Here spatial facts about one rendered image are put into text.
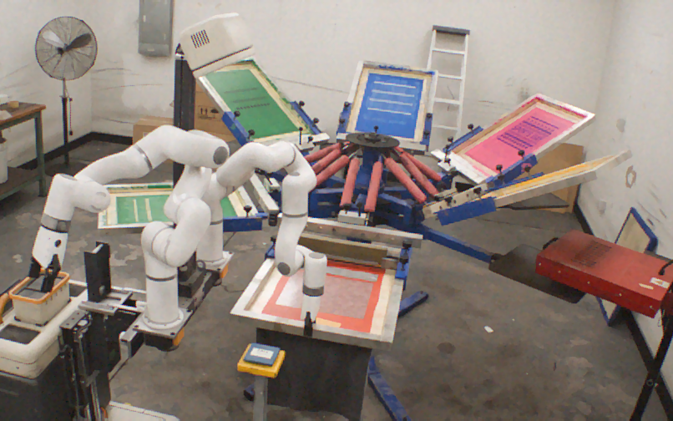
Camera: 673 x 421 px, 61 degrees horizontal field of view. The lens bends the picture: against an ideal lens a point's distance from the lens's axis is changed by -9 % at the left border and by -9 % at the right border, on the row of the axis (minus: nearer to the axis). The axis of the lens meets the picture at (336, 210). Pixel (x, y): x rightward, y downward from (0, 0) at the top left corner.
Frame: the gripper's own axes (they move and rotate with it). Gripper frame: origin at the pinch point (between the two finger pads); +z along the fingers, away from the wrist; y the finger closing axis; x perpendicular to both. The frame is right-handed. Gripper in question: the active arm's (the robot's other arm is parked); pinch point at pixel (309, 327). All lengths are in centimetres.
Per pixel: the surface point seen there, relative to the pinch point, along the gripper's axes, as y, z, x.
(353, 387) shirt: -7.9, 28.3, 17.6
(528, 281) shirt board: -72, 3, 85
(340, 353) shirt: -8.6, 14.4, 10.9
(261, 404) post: 21.1, 21.3, -10.6
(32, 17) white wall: -356, -60, -381
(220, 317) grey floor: -143, 98, -85
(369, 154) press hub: -139, -25, -1
